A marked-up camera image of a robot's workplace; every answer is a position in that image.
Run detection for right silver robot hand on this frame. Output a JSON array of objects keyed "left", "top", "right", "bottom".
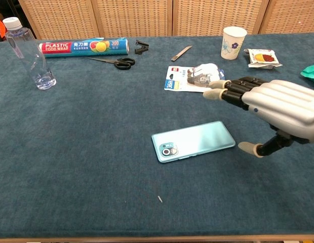
[{"left": 203, "top": 76, "right": 314, "bottom": 158}]

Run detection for light blue smartphone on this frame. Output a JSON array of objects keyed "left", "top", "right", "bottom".
[{"left": 151, "top": 120, "right": 236, "bottom": 164}]

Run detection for packaged tape blister card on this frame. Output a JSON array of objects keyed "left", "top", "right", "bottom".
[{"left": 164, "top": 63, "right": 225, "bottom": 93}]

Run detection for green plastic package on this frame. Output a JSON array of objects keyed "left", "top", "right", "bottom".
[{"left": 300, "top": 63, "right": 314, "bottom": 85}]

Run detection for white snack packet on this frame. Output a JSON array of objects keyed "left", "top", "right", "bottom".
[{"left": 244, "top": 48, "right": 283, "bottom": 69}]

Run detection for white floral paper cup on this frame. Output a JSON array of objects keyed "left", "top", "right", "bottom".
[{"left": 220, "top": 26, "right": 248, "bottom": 60}]

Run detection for grey utility knife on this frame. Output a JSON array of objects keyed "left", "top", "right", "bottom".
[{"left": 171, "top": 45, "right": 193, "bottom": 62}]

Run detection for woven rattan cabinet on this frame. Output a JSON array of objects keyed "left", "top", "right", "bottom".
[{"left": 18, "top": 0, "right": 314, "bottom": 41}]

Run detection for black staple remover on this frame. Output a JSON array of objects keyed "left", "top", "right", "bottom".
[{"left": 134, "top": 39, "right": 149, "bottom": 55}]

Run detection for blue felt table mat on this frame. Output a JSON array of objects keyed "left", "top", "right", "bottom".
[{"left": 0, "top": 32, "right": 314, "bottom": 239}]

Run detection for plastic food wrap box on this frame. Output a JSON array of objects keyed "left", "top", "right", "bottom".
[{"left": 38, "top": 37, "right": 129, "bottom": 58}]

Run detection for clear plastic water bottle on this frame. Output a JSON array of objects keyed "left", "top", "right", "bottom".
[{"left": 2, "top": 17, "right": 57, "bottom": 91}]

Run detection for black handled scissors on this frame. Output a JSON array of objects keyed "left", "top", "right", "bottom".
[{"left": 87, "top": 57, "right": 136, "bottom": 70}]

